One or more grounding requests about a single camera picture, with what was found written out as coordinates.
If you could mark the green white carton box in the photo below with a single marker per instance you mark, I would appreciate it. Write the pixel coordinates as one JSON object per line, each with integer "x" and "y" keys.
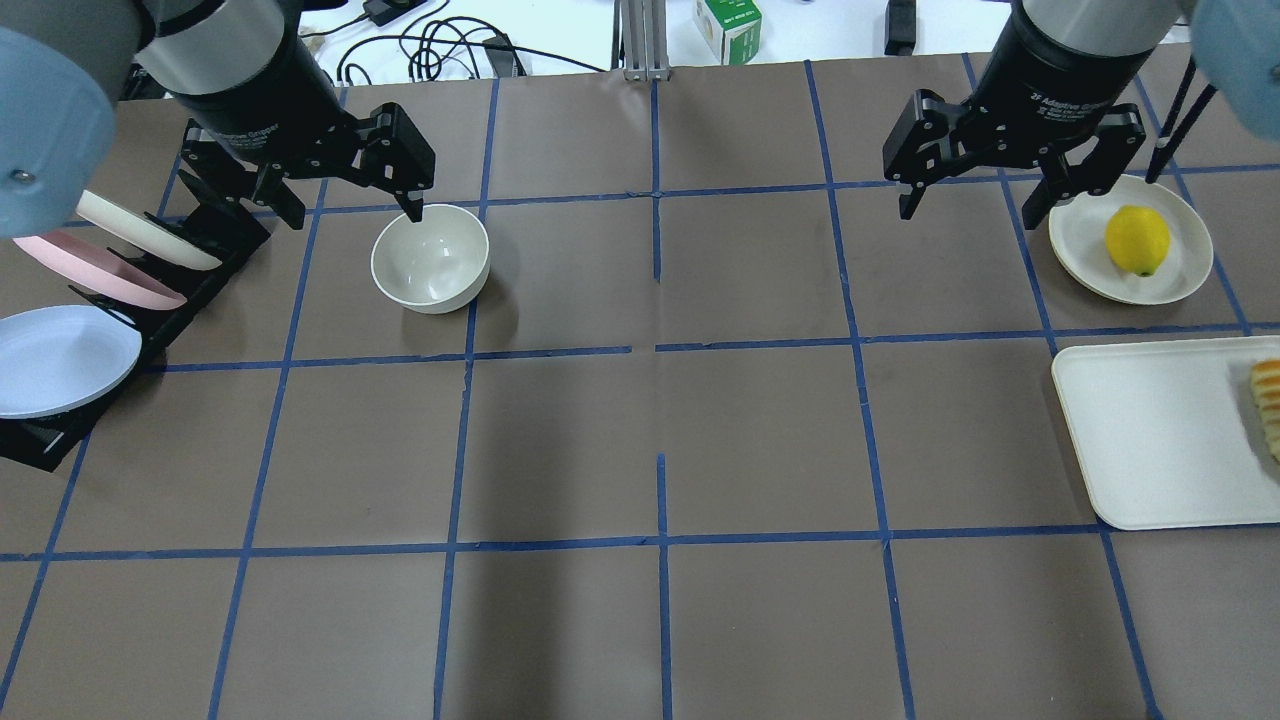
{"x": 732, "y": 29}

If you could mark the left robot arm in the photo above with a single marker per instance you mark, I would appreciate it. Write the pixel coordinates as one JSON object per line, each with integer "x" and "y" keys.
{"x": 65, "y": 64}

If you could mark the pink plate in rack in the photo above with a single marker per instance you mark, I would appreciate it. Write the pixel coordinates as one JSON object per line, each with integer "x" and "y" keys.
{"x": 99, "y": 270}

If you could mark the aluminium frame post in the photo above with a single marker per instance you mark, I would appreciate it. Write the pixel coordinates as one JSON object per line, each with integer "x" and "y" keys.
{"x": 640, "y": 40}

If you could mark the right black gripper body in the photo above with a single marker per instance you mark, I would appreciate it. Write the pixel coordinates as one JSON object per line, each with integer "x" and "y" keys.
{"x": 1042, "y": 80}

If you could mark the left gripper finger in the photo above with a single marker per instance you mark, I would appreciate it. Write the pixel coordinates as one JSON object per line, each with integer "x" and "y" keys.
{"x": 219, "y": 224}
{"x": 398, "y": 159}

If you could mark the light blue plate in rack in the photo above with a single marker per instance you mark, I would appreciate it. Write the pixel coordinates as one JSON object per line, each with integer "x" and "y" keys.
{"x": 57, "y": 358}

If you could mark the cream rectangular tray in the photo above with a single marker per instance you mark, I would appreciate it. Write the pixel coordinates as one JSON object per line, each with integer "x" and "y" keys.
{"x": 1166, "y": 433}

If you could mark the cream round plate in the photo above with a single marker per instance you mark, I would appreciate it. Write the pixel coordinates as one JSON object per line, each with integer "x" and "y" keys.
{"x": 1076, "y": 236}

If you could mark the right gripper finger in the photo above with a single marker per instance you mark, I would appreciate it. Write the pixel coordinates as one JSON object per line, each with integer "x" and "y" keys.
{"x": 1117, "y": 139}
{"x": 921, "y": 149}

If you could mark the cream plate in rack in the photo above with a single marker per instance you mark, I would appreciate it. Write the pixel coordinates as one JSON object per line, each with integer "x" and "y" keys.
{"x": 146, "y": 234}

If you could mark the black dish rack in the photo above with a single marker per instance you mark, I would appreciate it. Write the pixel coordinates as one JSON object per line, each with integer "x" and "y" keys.
{"x": 43, "y": 443}

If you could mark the white ceramic bowl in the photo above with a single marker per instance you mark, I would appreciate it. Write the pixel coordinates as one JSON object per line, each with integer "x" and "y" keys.
{"x": 434, "y": 266}

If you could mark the black power adapter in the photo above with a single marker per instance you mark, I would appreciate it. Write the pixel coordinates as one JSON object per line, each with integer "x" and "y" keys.
{"x": 383, "y": 12}

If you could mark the yellow lemon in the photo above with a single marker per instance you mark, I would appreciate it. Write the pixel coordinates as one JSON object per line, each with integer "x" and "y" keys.
{"x": 1137, "y": 240}

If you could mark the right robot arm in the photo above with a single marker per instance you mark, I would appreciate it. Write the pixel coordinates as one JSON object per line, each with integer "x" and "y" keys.
{"x": 1234, "y": 44}

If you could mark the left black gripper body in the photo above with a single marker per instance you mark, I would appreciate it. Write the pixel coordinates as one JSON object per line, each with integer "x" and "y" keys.
{"x": 250, "y": 98}

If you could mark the sliced bread loaf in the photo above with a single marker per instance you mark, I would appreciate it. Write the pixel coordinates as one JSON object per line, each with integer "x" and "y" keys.
{"x": 1264, "y": 380}

